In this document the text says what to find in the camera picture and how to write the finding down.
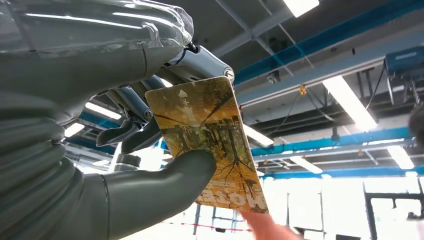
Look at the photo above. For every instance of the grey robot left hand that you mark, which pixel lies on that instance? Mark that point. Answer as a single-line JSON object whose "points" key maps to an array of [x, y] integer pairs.
{"points": [[73, 59]]}

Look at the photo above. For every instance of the yellow ID card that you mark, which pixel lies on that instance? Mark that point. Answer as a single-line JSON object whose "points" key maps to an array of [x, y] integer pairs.
{"points": [[205, 132]]}

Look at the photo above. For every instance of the blue overhead hoist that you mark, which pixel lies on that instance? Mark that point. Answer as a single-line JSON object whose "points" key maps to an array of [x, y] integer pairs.
{"points": [[405, 59]]}

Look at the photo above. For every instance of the ceiling light panel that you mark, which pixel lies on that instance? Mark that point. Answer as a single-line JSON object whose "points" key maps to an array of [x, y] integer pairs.
{"points": [[400, 157], [299, 6], [351, 102], [260, 136], [103, 111], [306, 164]]}

